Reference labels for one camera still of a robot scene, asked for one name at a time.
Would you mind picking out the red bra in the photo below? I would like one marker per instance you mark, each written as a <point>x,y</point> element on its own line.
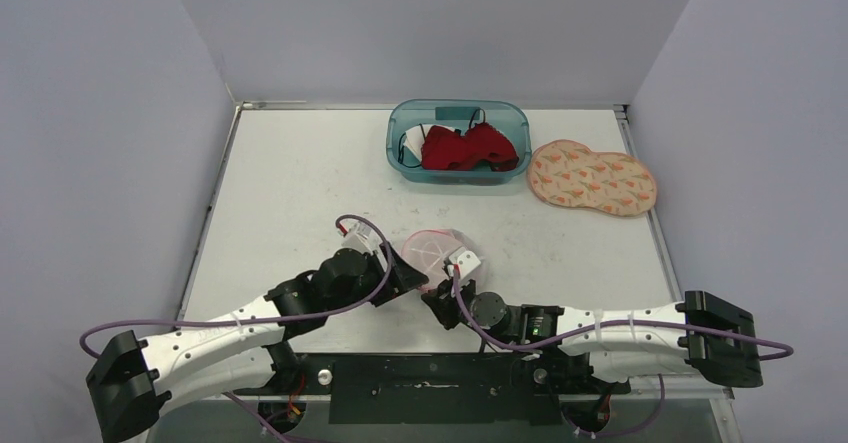
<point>447,149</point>

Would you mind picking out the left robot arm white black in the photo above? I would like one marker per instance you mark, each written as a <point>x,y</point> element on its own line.
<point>136,381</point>

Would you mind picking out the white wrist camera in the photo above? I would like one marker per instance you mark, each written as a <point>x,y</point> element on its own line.
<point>464,264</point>
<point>361,238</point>

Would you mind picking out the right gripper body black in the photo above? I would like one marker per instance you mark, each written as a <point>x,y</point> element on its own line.
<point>441,301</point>

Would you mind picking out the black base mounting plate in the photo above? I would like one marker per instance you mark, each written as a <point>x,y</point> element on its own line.
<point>442,388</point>

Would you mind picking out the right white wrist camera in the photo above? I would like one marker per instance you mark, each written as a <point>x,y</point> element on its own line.
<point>464,264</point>

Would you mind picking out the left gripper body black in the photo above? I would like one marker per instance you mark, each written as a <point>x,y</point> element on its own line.
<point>369,283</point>

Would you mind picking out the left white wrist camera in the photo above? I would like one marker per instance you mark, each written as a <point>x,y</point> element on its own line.
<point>361,238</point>

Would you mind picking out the pink round mesh laundry bag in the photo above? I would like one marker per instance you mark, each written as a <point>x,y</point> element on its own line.
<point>428,250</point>

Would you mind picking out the floral mesh laundry bag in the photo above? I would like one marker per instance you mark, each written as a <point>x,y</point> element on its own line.
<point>568,174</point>

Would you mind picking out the teal plastic bin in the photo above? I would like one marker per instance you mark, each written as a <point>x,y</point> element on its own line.
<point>410,121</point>

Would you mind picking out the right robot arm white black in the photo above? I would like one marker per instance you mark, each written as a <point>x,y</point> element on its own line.
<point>700,335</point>

